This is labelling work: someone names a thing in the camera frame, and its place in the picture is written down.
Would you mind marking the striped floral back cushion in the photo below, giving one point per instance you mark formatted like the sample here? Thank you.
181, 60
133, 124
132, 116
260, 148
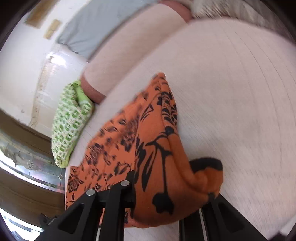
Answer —
253, 12

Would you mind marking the orange black floral garment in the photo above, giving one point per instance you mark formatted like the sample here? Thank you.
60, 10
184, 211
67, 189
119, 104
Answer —
143, 138

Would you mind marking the dark wooden door frame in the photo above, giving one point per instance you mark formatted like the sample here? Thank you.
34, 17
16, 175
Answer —
22, 199

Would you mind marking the green white checkered pillow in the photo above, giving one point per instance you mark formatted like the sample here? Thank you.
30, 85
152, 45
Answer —
73, 112

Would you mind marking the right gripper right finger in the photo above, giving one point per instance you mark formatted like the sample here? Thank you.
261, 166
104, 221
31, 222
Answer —
217, 220

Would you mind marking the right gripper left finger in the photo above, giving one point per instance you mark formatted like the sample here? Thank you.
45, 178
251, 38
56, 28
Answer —
94, 212

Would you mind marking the stained glass window panel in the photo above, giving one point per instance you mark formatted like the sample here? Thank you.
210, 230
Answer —
31, 166

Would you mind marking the framed wall panel box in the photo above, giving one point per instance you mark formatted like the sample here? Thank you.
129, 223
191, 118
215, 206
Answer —
39, 13

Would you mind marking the pink cylindrical bolster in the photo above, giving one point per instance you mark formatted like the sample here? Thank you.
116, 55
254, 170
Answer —
128, 44

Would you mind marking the grey pillow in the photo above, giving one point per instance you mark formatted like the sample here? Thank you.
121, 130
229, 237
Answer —
95, 22

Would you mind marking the beige wall switch plate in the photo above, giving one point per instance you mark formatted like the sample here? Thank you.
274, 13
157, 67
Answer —
55, 24

